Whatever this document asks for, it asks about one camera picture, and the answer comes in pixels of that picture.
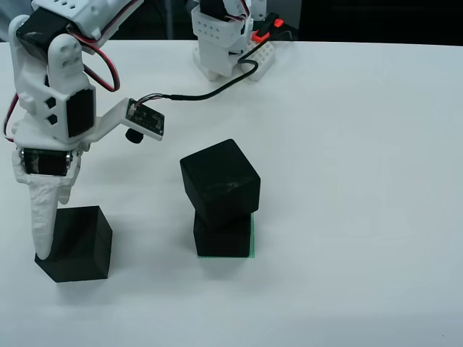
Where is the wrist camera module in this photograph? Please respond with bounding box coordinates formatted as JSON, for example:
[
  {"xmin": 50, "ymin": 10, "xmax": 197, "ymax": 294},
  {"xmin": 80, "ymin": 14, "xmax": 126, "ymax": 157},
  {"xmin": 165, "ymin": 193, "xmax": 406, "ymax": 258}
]
[{"xmin": 124, "ymin": 98, "xmax": 166, "ymax": 145}]

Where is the black camera cable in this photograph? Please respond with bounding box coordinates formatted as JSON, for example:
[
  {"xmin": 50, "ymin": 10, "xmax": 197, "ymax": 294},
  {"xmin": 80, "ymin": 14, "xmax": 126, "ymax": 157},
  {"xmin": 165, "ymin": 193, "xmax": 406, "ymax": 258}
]
[{"xmin": 135, "ymin": 30, "xmax": 296, "ymax": 106}]

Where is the black cube block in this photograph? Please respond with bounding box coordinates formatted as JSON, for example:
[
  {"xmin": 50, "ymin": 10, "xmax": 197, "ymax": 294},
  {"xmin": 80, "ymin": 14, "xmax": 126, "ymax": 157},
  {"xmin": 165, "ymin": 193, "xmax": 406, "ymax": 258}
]
[
  {"xmin": 34, "ymin": 205, "xmax": 114, "ymax": 284},
  {"xmin": 179, "ymin": 138, "xmax": 262, "ymax": 228},
  {"xmin": 193, "ymin": 209, "xmax": 252, "ymax": 259}
]

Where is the black orange clamp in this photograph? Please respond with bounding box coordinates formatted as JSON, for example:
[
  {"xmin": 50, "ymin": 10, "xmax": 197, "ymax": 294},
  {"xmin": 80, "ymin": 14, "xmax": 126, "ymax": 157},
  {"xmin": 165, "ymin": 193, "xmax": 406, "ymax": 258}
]
[{"xmin": 252, "ymin": 12, "xmax": 284, "ymax": 42}]

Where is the white camera bracket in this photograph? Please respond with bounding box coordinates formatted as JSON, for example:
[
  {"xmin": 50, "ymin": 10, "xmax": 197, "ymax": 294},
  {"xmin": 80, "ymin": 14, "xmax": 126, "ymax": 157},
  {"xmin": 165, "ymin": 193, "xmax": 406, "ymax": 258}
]
[{"xmin": 93, "ymin": 97, "xmax": 133, "ymax": 142}]

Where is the red black servo cable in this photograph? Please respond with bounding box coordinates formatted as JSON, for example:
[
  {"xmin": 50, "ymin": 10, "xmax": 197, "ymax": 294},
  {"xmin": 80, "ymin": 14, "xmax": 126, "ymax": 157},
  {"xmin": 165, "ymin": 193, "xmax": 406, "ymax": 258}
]
[{"xmin": 68, "ymin": 28, "xmax": 122, "ymax": 93}]

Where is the green striped square marker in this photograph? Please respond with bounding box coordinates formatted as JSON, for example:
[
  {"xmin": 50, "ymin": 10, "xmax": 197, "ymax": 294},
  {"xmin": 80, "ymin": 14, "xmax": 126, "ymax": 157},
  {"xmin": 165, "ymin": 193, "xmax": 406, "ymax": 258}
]
[{"xmin": 197, "ymin": 213, "xmax": 258, "ymax": 260}]

